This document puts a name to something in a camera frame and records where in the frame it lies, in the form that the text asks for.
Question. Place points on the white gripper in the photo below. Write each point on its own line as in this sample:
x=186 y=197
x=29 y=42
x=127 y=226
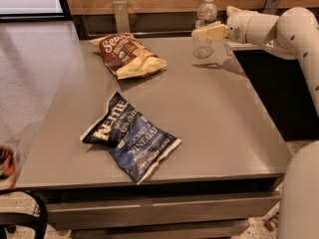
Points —
x=237 y=28

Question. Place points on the clear plastic water bottle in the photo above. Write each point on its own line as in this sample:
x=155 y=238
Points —
x=205 y=15

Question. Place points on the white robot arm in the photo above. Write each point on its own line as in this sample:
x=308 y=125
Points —
x=292 y=36

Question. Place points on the brown chip bag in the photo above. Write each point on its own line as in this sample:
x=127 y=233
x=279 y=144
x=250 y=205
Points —
x=126 y=57

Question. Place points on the blue Kettle chip bag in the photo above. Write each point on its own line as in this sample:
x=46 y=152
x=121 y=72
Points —
x=134 y=142

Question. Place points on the grey table drawer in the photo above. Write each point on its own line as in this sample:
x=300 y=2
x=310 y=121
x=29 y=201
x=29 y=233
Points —
x=160 y=210

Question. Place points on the white power strip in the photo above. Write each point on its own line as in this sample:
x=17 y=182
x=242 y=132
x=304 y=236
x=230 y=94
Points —
x=271 y=223

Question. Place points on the red blurred object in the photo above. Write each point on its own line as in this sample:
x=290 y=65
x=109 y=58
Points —
x=9 y=169

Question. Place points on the black chair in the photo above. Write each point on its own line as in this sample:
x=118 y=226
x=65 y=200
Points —
x=37 y=223

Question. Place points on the right metal bracket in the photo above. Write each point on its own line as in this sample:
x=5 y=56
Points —
x=271 y=6

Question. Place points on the metal bracket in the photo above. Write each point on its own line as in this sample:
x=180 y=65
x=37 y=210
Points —
x=121 y=16
x=271 y=6

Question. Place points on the left metal bracket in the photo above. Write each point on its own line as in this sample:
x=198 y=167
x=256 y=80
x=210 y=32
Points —
x=121 y=16

